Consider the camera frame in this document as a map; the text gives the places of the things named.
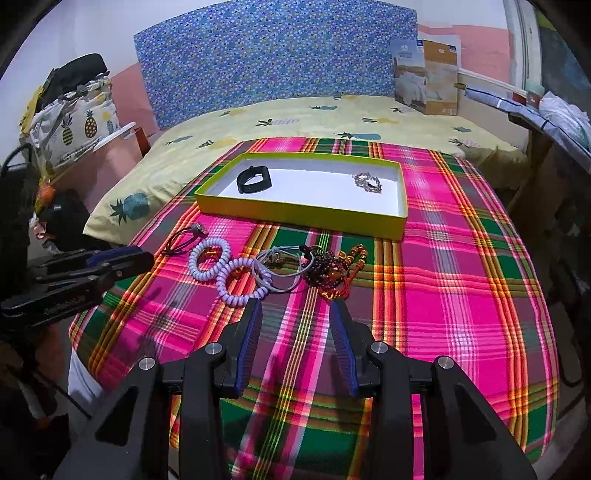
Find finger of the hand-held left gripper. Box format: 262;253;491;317
28;246;145;283
0;251;156;326

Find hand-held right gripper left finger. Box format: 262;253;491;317
53;298;264;480

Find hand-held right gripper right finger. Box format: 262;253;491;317
330;298;539;480

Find purple spiral hair tie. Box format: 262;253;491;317
215;257;269;308

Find red cord bracelet amber beads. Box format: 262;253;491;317
318;270;357;302

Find grey cord bracelet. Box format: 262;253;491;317
254;246;315;293

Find black hair tie with charm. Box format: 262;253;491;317
161;223;207;258

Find dark beaded bracelet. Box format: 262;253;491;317
302;249;345;288

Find white spiral hair tie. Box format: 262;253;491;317
188;237;231;282

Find small red cord bracelet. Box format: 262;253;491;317
338;244;371;274

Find yellow-green shallow tray box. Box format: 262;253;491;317
195;152;408;241

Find pineapple print fabric bag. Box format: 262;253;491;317
27;78;122;172

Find white plastic lid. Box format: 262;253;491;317
91;121;137;151

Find pink green plaid cloth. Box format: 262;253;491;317
69;137;561;480

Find yellow pineapple bedsheet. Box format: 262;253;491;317
83;95;532;241

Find black wristband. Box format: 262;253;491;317
237;165;273;195

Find black bag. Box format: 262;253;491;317
43;53;110;100

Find blue floral headboard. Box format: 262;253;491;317
133;0;419;133

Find cardboard bedding box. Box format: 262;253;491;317
389;37;463;116

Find blue checked ironing board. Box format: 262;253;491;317
463;83;591;155

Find white crumpled cloth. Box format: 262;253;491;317
538;91;591;149

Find small green cup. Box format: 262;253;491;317
524;78;546;110

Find pale beaded bracelet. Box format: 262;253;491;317
353;172;384;195

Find white window frame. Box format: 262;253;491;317
502;0;546;89

